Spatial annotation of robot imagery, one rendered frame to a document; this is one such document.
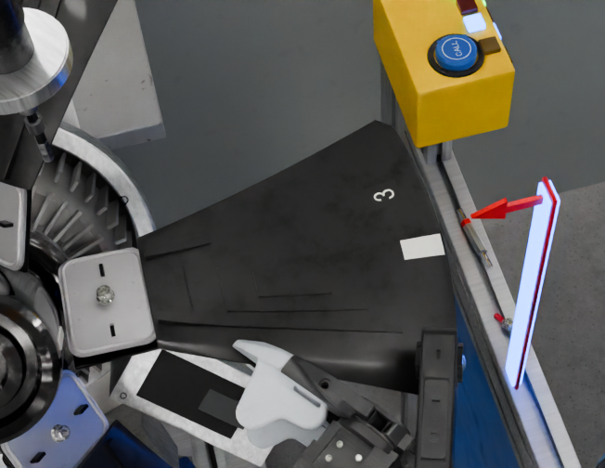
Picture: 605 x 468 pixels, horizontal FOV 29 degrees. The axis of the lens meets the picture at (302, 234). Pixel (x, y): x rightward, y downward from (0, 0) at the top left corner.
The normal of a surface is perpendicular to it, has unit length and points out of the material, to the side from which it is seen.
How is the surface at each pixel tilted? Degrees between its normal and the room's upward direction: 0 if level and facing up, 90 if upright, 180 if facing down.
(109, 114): 0
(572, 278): 0
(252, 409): 6
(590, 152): 90
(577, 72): 90
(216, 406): 50
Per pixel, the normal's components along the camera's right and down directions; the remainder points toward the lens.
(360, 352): 0.16, -0.33
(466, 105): 0.24, 0.80
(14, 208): -0.66, 0.12
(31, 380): 0.15, 0.26
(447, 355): -0.14, -0.47
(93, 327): -0.01, -0.62
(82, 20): -0.37, 0.11
